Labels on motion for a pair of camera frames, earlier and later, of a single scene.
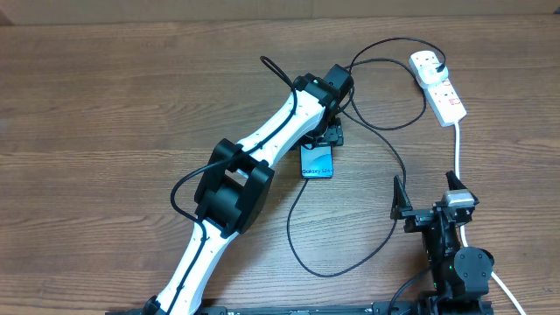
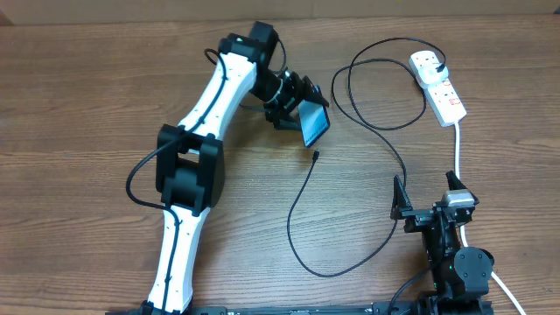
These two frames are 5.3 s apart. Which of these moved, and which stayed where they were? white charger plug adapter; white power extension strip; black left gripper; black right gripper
Moved: black left gripper
Stayed: black right gripper; white power extension strip; white charger plug adapter
